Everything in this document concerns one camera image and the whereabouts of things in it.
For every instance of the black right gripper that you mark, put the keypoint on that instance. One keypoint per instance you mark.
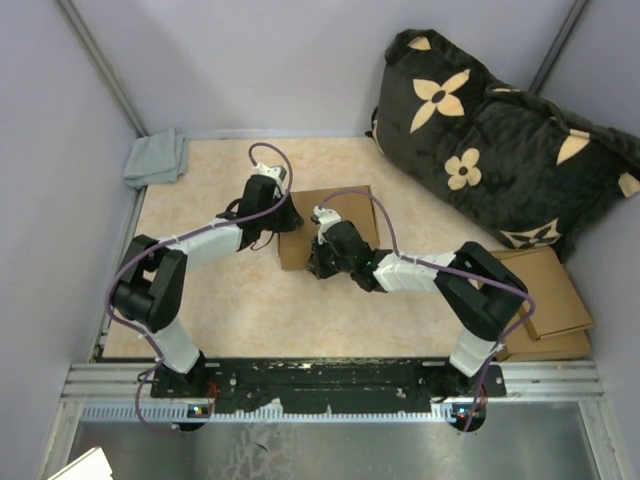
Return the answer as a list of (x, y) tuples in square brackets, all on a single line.
[(314, 263)]

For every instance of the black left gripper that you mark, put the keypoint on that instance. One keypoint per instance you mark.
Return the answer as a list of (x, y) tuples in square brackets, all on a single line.
[(292, 222)]

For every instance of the brown cardboard box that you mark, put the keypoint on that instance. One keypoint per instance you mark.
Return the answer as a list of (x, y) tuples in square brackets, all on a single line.
[(294, 248)]

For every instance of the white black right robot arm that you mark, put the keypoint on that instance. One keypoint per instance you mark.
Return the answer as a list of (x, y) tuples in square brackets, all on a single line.
[(482, 292)]

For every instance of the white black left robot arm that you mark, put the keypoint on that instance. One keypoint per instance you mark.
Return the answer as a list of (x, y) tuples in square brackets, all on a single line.
[(149, 287)]

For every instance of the grey folded cloth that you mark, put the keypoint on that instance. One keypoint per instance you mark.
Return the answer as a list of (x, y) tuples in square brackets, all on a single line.
[(158, 159)]

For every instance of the black flower pattern cushion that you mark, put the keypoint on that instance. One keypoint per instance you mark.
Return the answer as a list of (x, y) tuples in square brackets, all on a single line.
[(524, 170)]

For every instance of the stack of flat cardboard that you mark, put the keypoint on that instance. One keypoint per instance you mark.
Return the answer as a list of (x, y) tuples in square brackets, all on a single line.
[(558, 328)]

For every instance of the white board corner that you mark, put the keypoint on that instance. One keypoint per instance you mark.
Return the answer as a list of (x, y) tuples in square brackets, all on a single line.
[(92, 465)]

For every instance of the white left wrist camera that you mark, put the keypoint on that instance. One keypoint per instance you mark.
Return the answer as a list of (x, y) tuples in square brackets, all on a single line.
[(277, 173)]

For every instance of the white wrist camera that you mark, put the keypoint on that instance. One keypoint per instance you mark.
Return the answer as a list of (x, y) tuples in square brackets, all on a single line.
[(325, 217), (277, 173)]

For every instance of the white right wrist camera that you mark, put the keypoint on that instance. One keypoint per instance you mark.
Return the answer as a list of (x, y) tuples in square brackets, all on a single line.
[(325, 217)]

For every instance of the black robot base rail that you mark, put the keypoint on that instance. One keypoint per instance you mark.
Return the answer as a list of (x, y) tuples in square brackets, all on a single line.
[(308, 387)]

